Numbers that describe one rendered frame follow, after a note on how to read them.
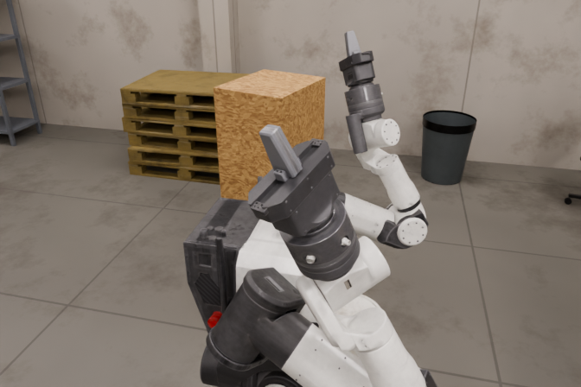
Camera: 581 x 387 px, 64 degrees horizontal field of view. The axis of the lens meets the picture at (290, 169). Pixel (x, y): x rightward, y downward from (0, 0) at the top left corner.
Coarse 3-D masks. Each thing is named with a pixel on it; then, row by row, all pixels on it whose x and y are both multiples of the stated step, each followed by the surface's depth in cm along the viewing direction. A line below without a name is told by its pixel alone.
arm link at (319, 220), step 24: (312, 144) 57; (312, 168) 53; (264, 192) 53; (288, 192) 51; (312, 192) 54; (336, 192) 57; (264, 216) 52; (288, 216) 51; (312, 216) 55; (336, 216) 57; (288, 240) 57; (312, 240) 55; (336, 240) 56; (312, 264) 57
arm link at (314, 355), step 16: (304, 336) 76; (320, 336) 77; (304, 352) 74; (320, 352) 75; (336, 352) 75; (288, 368) 75; (304, 368) 74; (320, 368) 74; (336, 368) 74; (352, 368) 74; (304, 384) 75; (320, 384) 73; (336, 384) 73; (352, 384) 73; (368, 384) 73
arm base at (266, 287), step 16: (256, 272) 81; (272, 272) 85; (256, 288) 76; (272, 288) 79; (288, 288) 82; (272, 304) 76; (288, 304) 77; (304, 304) 83; (208, 336) 81; (240, 368) 79
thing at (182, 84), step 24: (168, 72) 461; (192, 72) 461; (144, 96) 433; (168, 96) 433; (192, 96) 403; (144, 120) 417; (168, 120) 411; (192, 120) 407; (144, 144) 431; (168, 144) 431; (192, 144) 420; (216, 144) 437; (144, 168) 443; (192, 168) 423; (216, 168) 419
